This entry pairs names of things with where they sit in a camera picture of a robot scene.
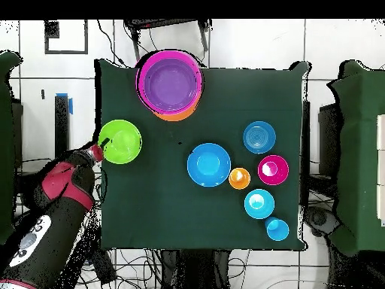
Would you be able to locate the green bowl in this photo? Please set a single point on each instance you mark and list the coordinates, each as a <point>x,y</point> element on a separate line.
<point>123,144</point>

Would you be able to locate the large pink bowl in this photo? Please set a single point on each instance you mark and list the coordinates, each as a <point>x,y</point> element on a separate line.
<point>141,90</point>

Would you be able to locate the large orange bowl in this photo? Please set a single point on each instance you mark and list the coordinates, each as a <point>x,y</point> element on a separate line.
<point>180,116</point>

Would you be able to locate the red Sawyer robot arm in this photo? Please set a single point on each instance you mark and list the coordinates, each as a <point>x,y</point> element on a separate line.
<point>54,210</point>

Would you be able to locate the black bench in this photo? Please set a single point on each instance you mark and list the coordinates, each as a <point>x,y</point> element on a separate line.
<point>61,126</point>
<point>329,135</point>

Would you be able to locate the blue tape strip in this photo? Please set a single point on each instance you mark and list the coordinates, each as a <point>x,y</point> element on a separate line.
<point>71,105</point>

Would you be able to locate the green clothed side table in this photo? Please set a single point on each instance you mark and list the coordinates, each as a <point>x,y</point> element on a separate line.
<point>361,150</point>
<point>6,120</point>

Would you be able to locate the black floor box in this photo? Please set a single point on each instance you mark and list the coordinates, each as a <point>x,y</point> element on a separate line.
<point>103,266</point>

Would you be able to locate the black stool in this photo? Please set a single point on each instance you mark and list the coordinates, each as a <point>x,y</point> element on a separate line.
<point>165,23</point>

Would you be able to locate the orange cup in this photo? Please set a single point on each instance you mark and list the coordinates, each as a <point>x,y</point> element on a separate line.
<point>239,180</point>

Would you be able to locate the dark green tablecloth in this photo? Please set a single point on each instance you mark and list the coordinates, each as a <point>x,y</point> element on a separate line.
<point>240,90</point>

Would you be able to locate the translucent blue bowl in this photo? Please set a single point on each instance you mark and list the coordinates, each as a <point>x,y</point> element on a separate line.
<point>259,137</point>

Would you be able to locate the small ribbed cyan bowl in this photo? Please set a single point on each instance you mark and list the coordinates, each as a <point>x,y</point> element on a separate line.
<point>261,207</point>

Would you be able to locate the small crimson bowl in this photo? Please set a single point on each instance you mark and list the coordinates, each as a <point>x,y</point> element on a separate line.
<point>278,174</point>

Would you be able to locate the blue cup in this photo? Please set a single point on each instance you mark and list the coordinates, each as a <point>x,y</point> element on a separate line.
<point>278,230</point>

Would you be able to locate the white drawer unit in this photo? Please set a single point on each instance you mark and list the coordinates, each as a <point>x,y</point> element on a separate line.
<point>381,135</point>

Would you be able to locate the black square frame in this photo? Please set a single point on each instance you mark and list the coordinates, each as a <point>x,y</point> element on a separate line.
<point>66,52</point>

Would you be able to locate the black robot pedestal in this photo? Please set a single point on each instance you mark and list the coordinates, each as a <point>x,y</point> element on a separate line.
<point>204,271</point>

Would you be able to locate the grey pedestal leg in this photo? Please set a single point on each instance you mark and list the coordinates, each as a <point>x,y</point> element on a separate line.
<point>318,219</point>

